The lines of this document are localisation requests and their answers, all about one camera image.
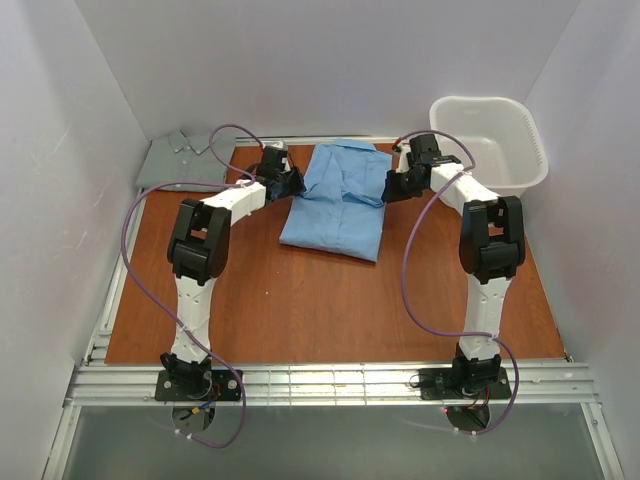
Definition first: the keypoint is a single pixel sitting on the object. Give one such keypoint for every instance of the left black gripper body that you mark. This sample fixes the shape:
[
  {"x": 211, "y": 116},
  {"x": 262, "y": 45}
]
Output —
[{"x": 288, "y": 181}]

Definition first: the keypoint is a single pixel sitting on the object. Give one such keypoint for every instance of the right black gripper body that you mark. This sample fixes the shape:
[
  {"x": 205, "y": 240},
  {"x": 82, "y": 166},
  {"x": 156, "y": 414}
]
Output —
[{"x": 400, "y": 184}]

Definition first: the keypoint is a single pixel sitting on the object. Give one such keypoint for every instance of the light blue long sleeve shirt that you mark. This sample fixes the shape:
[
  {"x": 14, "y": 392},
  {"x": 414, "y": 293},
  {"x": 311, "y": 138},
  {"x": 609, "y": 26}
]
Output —
[{"x": 341, "y": 211}]

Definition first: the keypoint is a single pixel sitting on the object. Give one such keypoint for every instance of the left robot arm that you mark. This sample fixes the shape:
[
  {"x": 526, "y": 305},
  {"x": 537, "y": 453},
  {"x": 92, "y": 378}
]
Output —
[{"x": 198, "y": 253}]

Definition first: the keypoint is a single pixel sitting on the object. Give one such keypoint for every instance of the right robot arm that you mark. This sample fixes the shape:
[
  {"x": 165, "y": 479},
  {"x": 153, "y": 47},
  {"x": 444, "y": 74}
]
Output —
[{"x": 491, "y": 249}]

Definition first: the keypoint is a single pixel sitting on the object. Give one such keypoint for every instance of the white plastic basket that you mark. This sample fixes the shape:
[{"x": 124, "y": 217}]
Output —
[{"x": 501, "y": 135}]

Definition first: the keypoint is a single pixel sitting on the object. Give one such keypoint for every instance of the folded grey shirt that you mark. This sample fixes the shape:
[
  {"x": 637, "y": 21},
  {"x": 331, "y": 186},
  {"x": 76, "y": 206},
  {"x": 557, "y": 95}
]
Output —
[{"x": 187, "y": 163}]

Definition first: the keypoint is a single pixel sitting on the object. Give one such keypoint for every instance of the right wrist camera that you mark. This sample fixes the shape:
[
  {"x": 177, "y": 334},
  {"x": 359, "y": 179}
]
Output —
[{"x": 403, "y": 152}]

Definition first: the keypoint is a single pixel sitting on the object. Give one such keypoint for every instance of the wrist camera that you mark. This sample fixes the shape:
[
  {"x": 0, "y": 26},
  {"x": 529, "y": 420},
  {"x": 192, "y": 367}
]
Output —
[
  {"x": 403, "y": 152},
  {"x": 276, "y": 148}
]

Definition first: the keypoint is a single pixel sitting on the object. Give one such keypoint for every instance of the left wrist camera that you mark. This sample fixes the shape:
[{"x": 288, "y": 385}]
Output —
[{"x": 276, "y": 148}]

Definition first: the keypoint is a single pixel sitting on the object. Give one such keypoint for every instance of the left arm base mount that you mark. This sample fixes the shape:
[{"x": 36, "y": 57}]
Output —
[{"x": 216, "y": 385}]

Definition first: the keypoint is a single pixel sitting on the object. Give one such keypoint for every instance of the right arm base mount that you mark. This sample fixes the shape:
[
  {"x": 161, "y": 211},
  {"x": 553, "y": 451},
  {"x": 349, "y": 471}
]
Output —
[{"x": 440, "y": 384}]

